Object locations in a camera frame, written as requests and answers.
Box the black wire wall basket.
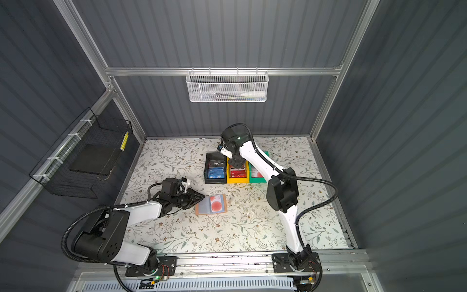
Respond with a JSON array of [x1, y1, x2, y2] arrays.
[[29, 108, 133, 199]]

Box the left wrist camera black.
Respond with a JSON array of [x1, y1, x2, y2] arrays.
[[161, 178, 191, 196]]

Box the green plastic bin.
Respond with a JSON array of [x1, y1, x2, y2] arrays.
[[248, 152, 273, 184]]

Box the white wire wall basket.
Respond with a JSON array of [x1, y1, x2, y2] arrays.
[[186, 72, 269, 103]]

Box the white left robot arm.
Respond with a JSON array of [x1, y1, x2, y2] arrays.
[[61, 188, 205, 270]]

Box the blue cards in black bin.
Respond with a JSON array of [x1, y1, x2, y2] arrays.
[[207, 167, 225, 180]]

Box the black plastic bin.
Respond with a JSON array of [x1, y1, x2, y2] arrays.
[[204, 152, 227, 184]]

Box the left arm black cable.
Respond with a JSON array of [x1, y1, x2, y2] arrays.
[[60, 181, 183, 292]]

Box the pink round card in holder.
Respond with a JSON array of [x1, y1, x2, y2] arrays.
[[209, 195, 225, 214]]

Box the tan leather card holder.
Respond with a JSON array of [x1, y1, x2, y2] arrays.
[[195, 194, 227, 216]]

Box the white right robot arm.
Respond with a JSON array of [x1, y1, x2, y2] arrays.
[[218, 123, 322, 272]]

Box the white marker in basket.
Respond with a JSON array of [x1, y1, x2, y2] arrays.
[[240, 91, 266, 100]]

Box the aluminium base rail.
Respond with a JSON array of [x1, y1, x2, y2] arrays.
[[68, 249, 383, 292]]

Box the yellow tag on basket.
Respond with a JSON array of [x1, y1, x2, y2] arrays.
[[120, 131, 130, 152]]

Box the yellow plastic bin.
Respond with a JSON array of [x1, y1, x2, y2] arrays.
[[227, 158, 249, 184]]

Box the black pad in basket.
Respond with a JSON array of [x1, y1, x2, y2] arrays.
[[69, 144, 120, 176]]

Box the red card in yellow bin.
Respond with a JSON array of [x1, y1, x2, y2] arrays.
[[229, 168, 248, 178]]

